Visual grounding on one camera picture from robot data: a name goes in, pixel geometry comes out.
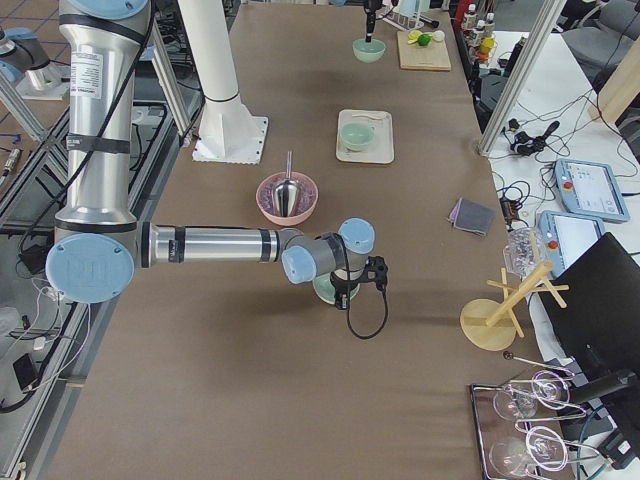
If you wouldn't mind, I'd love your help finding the teach pendant tablet far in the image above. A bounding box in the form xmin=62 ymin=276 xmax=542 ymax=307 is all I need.
xmin=554 ymin=158 xmax=630 ymax=223

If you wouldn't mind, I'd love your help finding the black monitor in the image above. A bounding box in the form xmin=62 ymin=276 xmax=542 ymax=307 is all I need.
xmin=541 ymin=233 xmax=639 ymax=380

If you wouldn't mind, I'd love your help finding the beige serving tray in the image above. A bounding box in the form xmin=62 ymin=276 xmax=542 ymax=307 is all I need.
xmin=336 ymin=109 xmax=395 ymax=165

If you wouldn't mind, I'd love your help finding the wooden cutting board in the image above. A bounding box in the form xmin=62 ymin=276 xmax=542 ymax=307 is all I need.
xmin=397 ymin=31 xmax=451 ymax=71

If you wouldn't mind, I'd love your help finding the grey folded cloth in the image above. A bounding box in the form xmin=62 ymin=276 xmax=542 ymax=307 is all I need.
xmin=448 ymin=198 xmax=496 ymax=236

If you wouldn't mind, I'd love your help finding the green bowl on tray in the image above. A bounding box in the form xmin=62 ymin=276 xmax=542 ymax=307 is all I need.
xmin=339 ymin=122 xmax=374 ymax=152

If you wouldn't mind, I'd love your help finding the white ceramic spoon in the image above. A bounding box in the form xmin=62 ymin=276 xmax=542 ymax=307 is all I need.
xmin=352 ymin=111 xmax=389 ymax=121

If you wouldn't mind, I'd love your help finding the wine glass near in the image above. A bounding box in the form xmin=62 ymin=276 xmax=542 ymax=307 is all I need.
xmin=489 ymin=426 xmax=569 ymax=479

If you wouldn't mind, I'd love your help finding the green bowl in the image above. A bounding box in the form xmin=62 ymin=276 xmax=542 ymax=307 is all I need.
xmin=352 ymin=38 xmax=386 ymax=64
xmin=312 ymin=274 xmax=335 ymax=306
xmin=339 ymin=122 xmax=374 ymax=152

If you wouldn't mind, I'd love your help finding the wine glass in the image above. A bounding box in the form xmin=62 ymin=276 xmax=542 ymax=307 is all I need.
xmin=493 ymin=370 xmax=569 ymax=421
xmin=489 ymin=426 xmax=569 ymax=479

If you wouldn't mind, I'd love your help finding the teach pendant tablet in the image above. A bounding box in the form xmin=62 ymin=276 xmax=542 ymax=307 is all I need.
xmin=554 ymin=158 xmax=630 ymax=223
xmin=537 ymin=210 xmax=606 ymax=278

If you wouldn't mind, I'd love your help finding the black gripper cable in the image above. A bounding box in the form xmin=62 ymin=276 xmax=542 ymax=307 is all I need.
xmin=331 ymin=234 xmax=390 ymax=341

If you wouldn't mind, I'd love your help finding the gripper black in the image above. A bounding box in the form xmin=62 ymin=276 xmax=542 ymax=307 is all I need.
xmin=330 ymin=269 xmax=364 ymax=311
xmin=363 ymin=0 xmax=381 ymax=43

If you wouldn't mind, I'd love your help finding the metal ice scoop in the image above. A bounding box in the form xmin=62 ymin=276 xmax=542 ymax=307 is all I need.
xmin=272 ymin=150 xmax=300 ymax=217

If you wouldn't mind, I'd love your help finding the white camera pole stand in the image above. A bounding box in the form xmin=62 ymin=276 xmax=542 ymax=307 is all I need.
xmin=179 ymin=0 xmax=268 ymax=165

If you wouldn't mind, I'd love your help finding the aluminium frame post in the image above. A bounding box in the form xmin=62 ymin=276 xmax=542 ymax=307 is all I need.
xmin=477 ymin=0 xmax=566 ymax=157

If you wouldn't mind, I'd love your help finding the wine glass far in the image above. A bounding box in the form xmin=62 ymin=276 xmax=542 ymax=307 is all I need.
xmin=493 ymin=370 xmax=569 ymax=421

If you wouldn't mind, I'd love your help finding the wooden mug tree stand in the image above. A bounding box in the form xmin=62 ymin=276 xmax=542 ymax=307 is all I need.
xmin=460 ymin=260 xmax=570 ymax=351

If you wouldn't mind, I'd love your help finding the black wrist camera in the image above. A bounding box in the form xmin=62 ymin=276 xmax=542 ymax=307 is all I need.
xmin=359 ymin=256 xmax=388 ymax=292

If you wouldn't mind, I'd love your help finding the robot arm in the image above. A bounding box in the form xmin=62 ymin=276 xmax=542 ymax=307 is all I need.
xmin=45 ymin=1 xmax=375 ymax=309

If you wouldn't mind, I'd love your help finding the teach pendant tablet near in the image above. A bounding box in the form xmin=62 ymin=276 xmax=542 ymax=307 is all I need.
xmin=537 ymin=210 xmax=606 ymax=278

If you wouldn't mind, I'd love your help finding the pink bowl with ice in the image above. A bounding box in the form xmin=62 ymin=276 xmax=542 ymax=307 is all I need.
xmin=255 ymin=171 xmax=320 ymax=226

